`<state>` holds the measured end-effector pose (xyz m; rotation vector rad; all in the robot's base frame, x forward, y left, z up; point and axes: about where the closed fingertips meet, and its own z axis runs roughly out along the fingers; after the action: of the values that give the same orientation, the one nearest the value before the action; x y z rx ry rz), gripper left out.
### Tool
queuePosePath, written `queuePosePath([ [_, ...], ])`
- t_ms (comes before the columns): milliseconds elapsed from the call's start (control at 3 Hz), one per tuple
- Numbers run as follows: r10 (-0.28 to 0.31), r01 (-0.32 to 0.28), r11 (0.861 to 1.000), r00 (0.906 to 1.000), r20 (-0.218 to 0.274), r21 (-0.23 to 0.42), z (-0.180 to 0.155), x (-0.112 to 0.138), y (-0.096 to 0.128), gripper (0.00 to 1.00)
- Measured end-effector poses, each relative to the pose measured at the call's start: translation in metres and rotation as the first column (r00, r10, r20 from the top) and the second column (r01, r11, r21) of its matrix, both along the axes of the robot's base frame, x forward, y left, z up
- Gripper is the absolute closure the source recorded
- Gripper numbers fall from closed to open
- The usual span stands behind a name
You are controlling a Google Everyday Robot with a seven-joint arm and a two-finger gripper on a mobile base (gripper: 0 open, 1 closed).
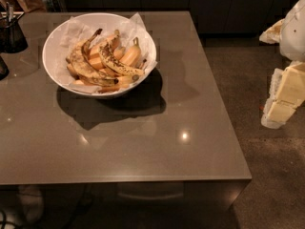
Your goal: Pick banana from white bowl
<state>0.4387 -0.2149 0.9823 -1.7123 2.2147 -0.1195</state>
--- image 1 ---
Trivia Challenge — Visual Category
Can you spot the small banana bowl front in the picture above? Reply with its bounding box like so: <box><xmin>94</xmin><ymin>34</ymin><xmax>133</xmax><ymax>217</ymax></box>
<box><xmin>99</xmin><ymin>75</ymin><xmax>139</xmax><ymax>93</ymax></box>

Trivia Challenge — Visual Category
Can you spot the orange plastic banana top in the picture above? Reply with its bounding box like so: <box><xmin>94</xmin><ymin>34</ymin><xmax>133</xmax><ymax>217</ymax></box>
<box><xmin>89</xmin><ymin>30</ymin><xmax>120</xmax><ymax>58</ymax></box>

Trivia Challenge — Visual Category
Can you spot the white shoe under table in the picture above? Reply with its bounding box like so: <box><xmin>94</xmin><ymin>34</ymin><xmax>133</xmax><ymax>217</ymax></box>
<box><xmin>18</xmin><ymin>185</ymin><xmax>44</xmax><ymax>223</ymax></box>

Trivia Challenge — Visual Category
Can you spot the spotted banana left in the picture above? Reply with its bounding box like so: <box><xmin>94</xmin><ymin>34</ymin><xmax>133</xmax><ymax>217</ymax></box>
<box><xmin>69</xmin><ymin>29</ymin><xmax>118</xmax><ymax>87</ymax></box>

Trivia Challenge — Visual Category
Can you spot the spotted brown ripe banana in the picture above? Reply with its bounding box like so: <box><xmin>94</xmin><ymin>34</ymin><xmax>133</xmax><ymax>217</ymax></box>
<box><xmin>99</xmin><ymin>46</ymin><xmax>145</xmax><ymax>76</ymax></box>

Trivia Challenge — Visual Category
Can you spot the white paper bowl liner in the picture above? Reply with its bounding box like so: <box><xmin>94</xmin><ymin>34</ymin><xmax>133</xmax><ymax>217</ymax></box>
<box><xmin>55</xmin><ymin>12</ymin><xmax>158</xmax><ymax>94</ymax></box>

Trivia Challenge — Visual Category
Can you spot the white ceramic bowl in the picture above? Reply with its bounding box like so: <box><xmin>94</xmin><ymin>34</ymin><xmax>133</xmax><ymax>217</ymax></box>
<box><xmin>42</xmin><ymin>12</ymin><xmax>157</xmax><ymax>99</ymax></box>

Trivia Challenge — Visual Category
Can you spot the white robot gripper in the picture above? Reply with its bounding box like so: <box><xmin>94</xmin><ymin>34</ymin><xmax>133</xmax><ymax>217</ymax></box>
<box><xmin>259</xmin><ymin>0</ymin><xmax>305</xmax><ymax>129</ymax></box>

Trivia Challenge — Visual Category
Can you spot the orange plastic banana right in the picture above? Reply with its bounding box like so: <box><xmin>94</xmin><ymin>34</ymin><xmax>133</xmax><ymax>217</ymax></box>
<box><xmin>120</xmin><ymin>37</ymin><xmax>141</xmax><ymax>67</ymax></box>

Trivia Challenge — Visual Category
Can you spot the black mesh pen holder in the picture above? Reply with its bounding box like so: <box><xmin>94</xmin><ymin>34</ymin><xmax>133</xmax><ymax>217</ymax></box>
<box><xmin>0</xmin><ymin>2</ymin><xmax>28</xmax><ymax>53</ymax></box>

